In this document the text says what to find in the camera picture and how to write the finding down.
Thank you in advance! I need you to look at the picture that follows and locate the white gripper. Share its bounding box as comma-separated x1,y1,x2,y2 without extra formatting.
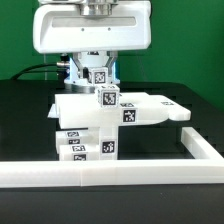
33,0,151,84

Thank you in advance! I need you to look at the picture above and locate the white tagged cube nut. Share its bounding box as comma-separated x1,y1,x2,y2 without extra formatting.
89,67,108,85
96,84,120,108

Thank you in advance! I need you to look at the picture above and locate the white chair back part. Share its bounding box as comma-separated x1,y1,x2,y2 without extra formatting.
48,92,191,129

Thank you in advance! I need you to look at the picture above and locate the white chair seat part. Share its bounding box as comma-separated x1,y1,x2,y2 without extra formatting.
87,127,118,161

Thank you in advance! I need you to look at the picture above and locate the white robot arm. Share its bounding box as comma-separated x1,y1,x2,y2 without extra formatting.
33,0,151,92

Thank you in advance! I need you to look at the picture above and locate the black cable with connector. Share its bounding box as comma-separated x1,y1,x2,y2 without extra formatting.
9,61,72,81

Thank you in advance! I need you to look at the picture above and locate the white U-shaped obstacle frame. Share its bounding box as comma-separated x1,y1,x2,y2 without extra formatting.
0,127,224,188

